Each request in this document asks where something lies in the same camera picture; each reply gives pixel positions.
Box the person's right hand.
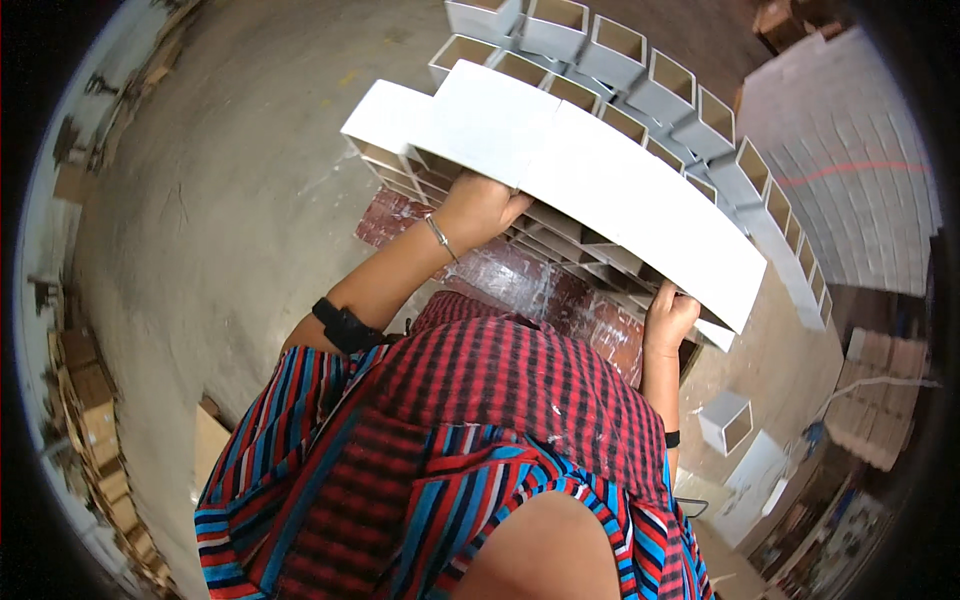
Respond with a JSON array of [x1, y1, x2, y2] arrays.
[[642, 280, 703, 359]]

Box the person's left hand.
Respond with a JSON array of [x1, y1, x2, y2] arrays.
[[432, 171, 536, 261]]

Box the stack of white box sleeves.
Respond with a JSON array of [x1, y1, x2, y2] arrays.
[[340, 59, 770, 354]]

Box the red-brown board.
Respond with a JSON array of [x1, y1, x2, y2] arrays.
[[353, 186, 702, 390]]

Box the single open white box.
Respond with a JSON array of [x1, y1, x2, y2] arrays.
[[696, 389, 754, 458]]

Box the flat white cardboard sheet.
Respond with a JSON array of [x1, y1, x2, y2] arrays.
[[711, 430, 790, 550]]

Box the rows of open white boxes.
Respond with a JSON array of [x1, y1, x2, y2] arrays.
[[427, 0, 835, 333]]

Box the pile of flat white sheets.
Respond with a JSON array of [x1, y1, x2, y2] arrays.
[[736, 28, 944, 298]]

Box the stacks of brown cardboard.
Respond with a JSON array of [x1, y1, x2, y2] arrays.
[[823, 325, 933, 474]]

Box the person's body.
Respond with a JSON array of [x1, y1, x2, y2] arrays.
[[193, 291, 715, 600]]

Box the cluttered shelf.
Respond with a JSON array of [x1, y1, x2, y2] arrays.
[[750, 450, 901, 600]]

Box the brown cardboard piece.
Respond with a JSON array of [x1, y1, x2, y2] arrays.
[[194, 396, 234, 498]]

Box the heap of brown cartons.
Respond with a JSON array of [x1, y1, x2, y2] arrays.
[[43, 322, 177, 597]]

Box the silver bracelet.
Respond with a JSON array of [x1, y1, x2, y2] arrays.
[[423, 214, 461, 264]]

